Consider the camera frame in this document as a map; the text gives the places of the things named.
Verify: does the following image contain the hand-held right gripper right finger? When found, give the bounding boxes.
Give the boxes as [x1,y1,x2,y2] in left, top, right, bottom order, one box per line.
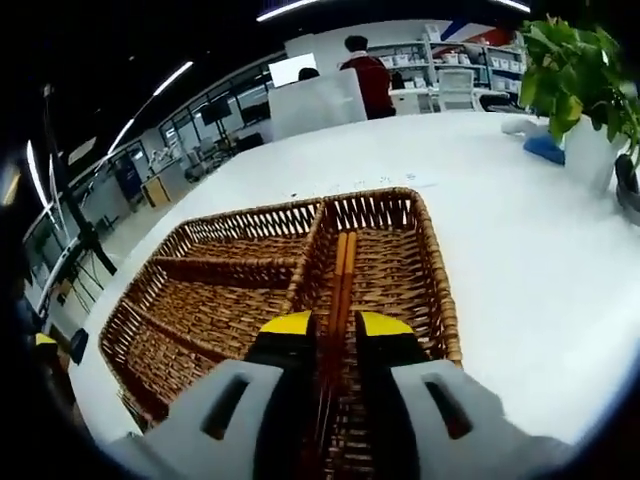
[353,309,576,480]

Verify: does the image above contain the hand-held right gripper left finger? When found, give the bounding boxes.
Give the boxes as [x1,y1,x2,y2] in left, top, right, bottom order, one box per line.
[107,309,321,480]

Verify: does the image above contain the brown wicker storage basket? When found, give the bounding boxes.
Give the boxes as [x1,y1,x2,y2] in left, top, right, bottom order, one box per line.
[98,186,464,480]

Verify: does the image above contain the white storage shelves with boxes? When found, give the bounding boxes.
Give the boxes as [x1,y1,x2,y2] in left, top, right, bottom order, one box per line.
[367,22,526,94]

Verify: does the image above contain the white ceiling light strip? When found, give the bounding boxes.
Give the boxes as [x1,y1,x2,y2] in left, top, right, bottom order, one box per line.
[152,60,195,96]
[24,139,41,201]
[256,0,321,22]
[107,118,136,156]

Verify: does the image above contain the small wooden cabinet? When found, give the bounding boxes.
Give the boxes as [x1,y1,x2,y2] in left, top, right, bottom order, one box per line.
[142,175,174,209]

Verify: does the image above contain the black monitor on stand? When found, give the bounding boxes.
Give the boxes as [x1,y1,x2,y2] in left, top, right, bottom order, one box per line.
[199,97,234,126]

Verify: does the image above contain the dark grey pouch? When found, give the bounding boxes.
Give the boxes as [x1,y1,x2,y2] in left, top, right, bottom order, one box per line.
[613,153,640,226]

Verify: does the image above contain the small blue box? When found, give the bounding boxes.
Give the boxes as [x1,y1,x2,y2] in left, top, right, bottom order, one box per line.
[522,134,567,166]

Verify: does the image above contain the white translucent chair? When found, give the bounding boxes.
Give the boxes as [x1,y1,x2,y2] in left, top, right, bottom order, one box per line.
[267,67,369,142]

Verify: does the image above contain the white mesh office chair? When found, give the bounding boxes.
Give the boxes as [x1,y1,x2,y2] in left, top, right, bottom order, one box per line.
[437,68,476,114]

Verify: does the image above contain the bright white screen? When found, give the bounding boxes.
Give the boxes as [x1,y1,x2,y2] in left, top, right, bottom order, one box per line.
[267,53,319,89]

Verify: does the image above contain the green plant in white pot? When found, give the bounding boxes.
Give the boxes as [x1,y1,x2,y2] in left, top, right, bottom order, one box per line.
[517,14,640,194]

